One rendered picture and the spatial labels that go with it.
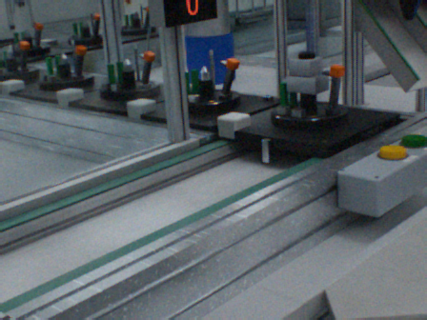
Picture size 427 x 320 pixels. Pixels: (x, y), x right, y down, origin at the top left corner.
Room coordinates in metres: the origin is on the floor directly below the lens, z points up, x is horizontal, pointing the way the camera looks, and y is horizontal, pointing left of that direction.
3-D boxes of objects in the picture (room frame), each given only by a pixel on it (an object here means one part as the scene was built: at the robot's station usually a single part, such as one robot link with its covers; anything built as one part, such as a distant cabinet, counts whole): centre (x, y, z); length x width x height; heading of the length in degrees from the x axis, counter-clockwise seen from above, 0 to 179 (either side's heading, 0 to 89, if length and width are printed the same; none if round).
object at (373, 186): (1.02, -0.28, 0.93); 0.21 x 0.07 x 0.06; 136
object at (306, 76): (1.23, -0.18, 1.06); 0.08 x 0.04 x 0.07; 46
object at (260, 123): (1.23, -0.19, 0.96); 0.24 x 0.24 x 0.02; 46
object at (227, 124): (1.22, -0.05, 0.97); 0.05 x 0.05 x 0.04; 46
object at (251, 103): (1.40, 0.00, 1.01); 0.24 x 0.24 x 0.13; 46
